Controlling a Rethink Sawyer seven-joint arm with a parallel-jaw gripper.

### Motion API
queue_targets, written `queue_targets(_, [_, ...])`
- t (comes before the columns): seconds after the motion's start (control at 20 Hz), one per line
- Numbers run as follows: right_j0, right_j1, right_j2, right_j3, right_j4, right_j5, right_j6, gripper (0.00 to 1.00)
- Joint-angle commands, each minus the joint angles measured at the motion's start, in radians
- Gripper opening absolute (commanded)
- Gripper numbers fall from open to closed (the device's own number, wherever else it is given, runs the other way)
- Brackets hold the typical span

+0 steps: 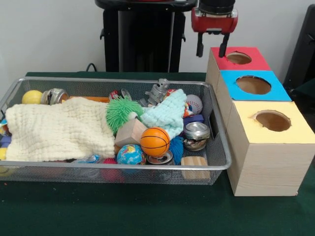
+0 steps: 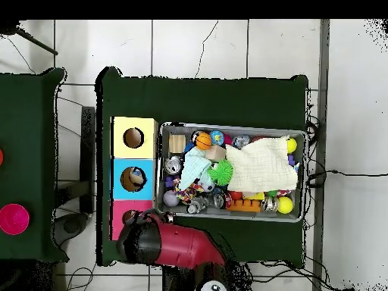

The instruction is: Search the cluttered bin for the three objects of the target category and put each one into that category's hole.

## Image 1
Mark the shallow clear mesh bin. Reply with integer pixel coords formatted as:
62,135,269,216
0,76,232,186

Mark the green spiky ball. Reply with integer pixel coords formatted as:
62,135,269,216
106,95,144,133

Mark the white baseball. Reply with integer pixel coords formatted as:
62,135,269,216
186,94,203,115

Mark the wooden box with three holes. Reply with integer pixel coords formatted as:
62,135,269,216
205,47,315,197

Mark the plain wooden block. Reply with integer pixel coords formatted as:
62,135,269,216
115,118,147,147

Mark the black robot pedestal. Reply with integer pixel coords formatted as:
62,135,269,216
95,0,197,73

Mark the orange toy basketball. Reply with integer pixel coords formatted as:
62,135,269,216
140,127,171,157

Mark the cream waffle cloth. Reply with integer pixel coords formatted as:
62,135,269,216
5,97,116,163

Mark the blue globe ball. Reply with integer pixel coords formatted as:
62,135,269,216
117,144,144,166

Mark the mint waffle cloth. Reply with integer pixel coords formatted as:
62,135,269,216
140,89,188,140

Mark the yellow ball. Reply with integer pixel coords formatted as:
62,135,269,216
22,90,44,105

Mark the grey toy robot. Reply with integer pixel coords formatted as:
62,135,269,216
139,79,170,107

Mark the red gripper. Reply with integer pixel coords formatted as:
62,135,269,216
191,7,238,58

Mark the squat silver tin can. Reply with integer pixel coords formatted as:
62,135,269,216
183,121,211,151

